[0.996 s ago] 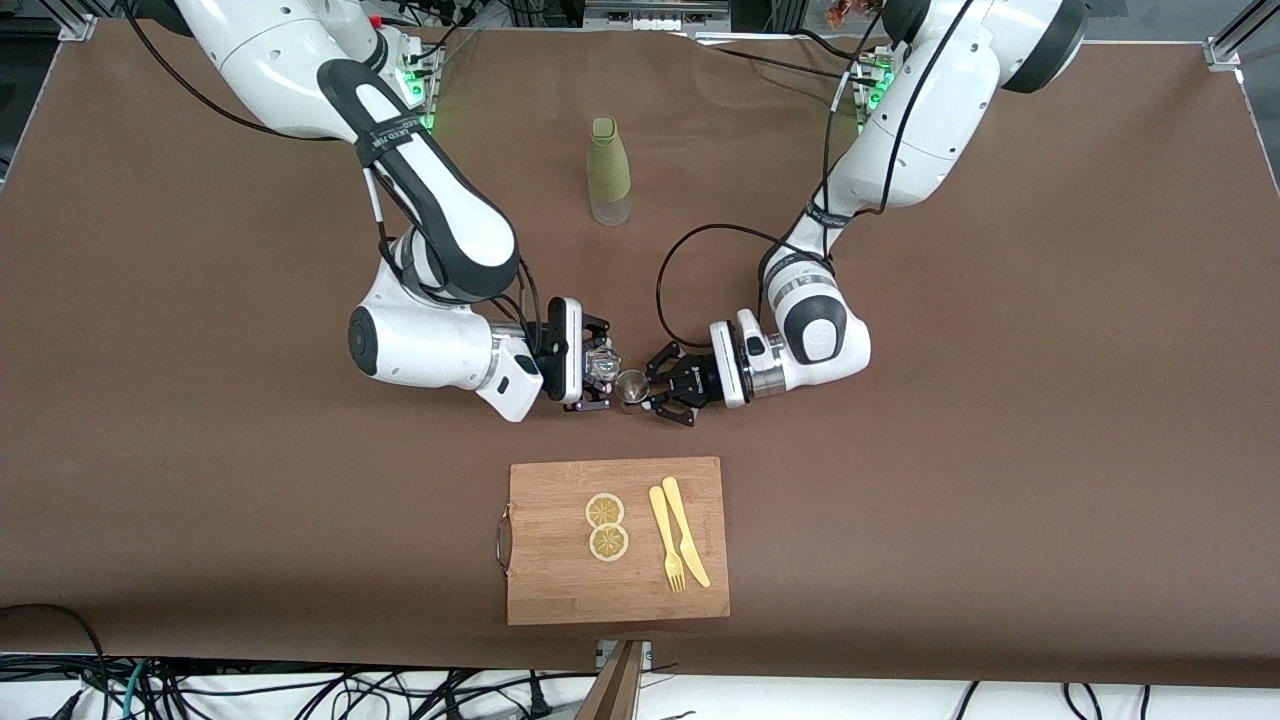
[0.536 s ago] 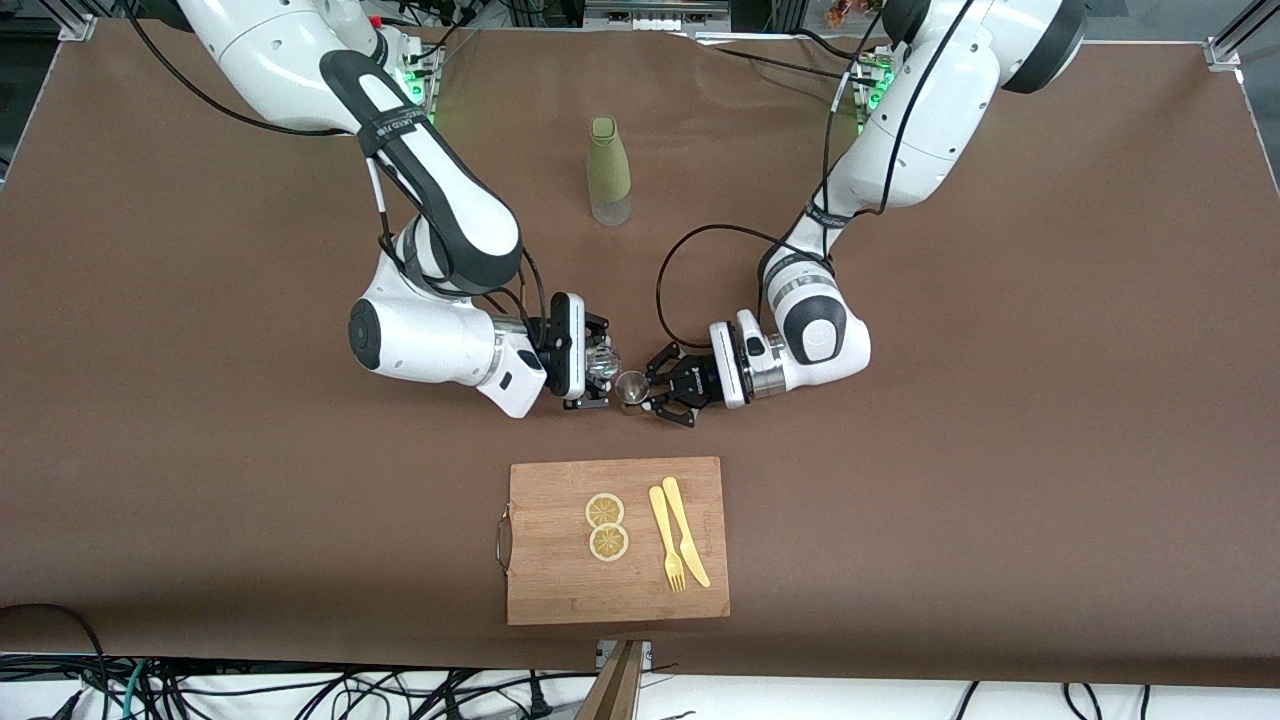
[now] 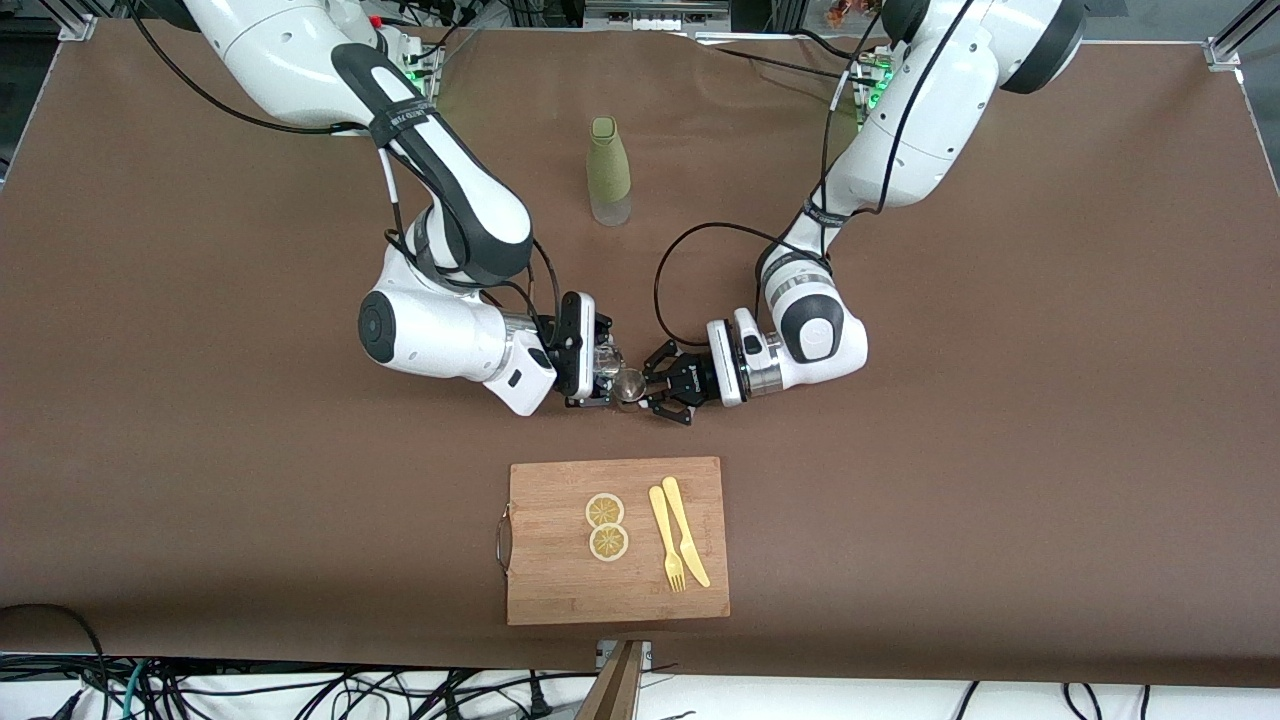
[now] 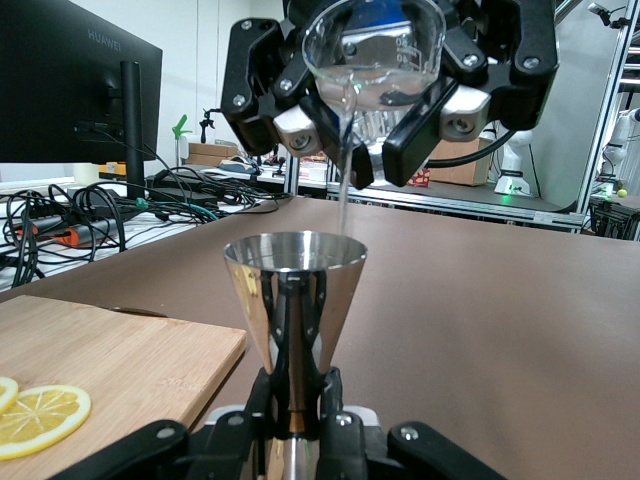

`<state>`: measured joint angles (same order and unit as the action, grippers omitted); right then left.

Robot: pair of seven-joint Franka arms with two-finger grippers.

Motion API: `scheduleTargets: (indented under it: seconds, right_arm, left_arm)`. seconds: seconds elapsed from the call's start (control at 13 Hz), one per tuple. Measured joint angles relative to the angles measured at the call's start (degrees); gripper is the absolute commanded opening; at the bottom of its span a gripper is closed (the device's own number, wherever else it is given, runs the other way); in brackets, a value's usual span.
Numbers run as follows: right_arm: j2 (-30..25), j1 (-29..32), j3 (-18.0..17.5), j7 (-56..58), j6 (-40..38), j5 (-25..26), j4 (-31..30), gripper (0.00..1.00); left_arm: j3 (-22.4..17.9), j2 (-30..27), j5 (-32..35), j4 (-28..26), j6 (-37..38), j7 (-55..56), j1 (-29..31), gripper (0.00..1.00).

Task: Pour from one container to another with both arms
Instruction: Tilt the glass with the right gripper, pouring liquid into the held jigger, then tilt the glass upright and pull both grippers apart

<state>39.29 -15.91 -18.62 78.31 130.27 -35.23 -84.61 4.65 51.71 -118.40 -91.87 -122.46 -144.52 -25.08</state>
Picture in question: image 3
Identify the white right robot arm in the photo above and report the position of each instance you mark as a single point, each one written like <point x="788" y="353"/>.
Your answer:
<point x="440" y="340"/>

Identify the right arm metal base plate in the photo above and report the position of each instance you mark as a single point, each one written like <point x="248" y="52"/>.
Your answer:
<point x="430" y="62"/>

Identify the brown table cover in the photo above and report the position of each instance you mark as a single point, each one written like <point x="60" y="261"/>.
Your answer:
<point x="250" y="500"/>

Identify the wooden cutting board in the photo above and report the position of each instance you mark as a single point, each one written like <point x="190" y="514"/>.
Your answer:
<point x="560" y="580"/>

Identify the aluminium frame profile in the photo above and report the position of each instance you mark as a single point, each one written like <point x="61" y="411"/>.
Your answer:
<point x="75" y="25"/>
<point x="1225" y="50"/>

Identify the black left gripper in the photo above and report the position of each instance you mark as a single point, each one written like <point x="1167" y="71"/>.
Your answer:
<point x="693" y="380"/>

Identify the metal bracket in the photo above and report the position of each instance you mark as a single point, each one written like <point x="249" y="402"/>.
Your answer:
<point x="604" y="650"/>

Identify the yellow plastic knife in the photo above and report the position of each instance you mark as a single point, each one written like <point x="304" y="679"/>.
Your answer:
<point x="684" y="530"/>

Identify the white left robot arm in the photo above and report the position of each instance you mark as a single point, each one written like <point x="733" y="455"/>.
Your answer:
<point x="900" y="130"/>

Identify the yellow plastic fork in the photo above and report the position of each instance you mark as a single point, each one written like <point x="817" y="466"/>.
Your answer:
<point x="662" y="525"/>

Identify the grey power strip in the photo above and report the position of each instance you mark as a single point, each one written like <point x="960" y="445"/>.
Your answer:
<point x="655" y="18"/>

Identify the wooden post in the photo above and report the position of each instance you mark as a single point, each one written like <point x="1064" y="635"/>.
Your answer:
<point x="615" y="695"/>

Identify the lemon slice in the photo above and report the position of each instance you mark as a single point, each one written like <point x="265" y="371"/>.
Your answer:
<point x="608" y="542"/>
<point x="605" y="511"/>

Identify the steel double jigger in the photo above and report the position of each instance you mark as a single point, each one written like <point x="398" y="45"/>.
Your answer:
<point x="630" y="385"/>

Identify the green sleeved glass bottle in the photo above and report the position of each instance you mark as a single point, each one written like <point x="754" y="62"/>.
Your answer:
<point x="607" y="170"/>

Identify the small glass measuring cup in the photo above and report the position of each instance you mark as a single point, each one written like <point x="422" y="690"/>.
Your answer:
<point x="610" y="360"/>

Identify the colourful packaged items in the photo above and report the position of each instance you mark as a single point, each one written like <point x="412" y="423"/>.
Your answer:
<point x="850" y="12"/>

